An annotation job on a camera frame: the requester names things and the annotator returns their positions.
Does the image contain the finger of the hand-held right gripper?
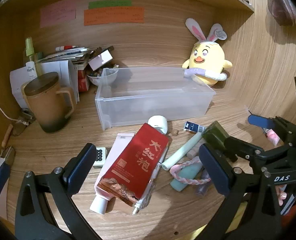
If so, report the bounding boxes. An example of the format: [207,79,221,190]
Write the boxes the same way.
[248,114,296,143]
[224,135,269,166]

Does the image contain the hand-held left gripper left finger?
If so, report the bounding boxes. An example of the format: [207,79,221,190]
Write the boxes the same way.
[15,143,99,240]

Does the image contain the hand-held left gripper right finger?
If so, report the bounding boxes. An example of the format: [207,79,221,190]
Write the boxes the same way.
[199,144,283,240]

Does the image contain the white box with black dots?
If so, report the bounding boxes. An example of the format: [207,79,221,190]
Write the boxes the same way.
[92,146,107,169]

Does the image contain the pink braided bracelet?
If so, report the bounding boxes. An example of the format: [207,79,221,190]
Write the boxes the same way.
[169,156,211,186]

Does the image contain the pink tube with white cap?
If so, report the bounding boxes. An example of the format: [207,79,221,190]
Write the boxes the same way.
[89,133,136,215]

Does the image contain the dark green bottle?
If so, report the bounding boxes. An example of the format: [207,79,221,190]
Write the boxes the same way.
[201,120,230,153]

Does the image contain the small blue box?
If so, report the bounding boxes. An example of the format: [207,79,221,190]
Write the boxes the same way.
[183,121,206,134]

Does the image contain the red tea packet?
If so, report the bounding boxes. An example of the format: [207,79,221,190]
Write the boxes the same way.
[97,123,169,207]

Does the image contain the white tube with nozzle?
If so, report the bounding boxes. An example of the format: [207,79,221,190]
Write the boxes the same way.
[132,161,162,215]

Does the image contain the clear plastic storage box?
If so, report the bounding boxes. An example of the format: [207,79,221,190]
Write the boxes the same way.
[95,67,217,131]

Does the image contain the small pink item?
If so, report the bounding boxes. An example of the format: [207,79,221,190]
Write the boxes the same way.
[265,128,280,146]

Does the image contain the pale purple pen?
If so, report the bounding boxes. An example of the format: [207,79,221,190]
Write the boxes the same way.
[195,169,211,197]

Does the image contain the light blue tube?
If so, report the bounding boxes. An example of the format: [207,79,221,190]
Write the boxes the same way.
[170,164,203,193]

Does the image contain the light green tube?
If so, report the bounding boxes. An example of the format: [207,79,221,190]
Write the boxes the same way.
[161,132,204,171]

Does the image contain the brown mug with wooden lid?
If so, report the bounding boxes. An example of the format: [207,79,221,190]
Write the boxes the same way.
[21,72,75,133]

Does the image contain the eyeglasses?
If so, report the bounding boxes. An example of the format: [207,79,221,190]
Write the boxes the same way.
[12,109,36,136]

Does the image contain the wooden pen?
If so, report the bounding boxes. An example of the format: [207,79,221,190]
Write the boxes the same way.
[1,123,13,148]

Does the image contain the yellow chick plush toy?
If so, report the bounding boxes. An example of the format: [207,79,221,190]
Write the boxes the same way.
[182,17,233,87]

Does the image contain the red box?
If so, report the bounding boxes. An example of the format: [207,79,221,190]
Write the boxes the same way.
[77,67,90,93]

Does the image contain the white ceramic bowl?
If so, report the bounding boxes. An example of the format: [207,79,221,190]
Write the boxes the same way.
[86,67,119,87]

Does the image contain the stack of papers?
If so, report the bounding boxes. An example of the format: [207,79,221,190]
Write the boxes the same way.
[37,46,91,103]

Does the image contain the small white cardboard box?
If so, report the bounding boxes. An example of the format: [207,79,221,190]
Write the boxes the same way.
[87,46,114,71]

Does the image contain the green spray bottle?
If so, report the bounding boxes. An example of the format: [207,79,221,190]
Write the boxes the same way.
[25,37,42,77]

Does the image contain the orange paper note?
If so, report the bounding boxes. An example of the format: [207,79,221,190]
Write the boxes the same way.
[83,6,145,26]

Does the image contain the pink paper note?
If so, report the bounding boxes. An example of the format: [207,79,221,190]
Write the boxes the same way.
[40,0,77,28]

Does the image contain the green paper note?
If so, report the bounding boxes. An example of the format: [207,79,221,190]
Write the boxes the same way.
[88,0,132,9]

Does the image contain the white cable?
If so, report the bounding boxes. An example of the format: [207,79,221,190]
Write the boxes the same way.
[0,17,26,125]

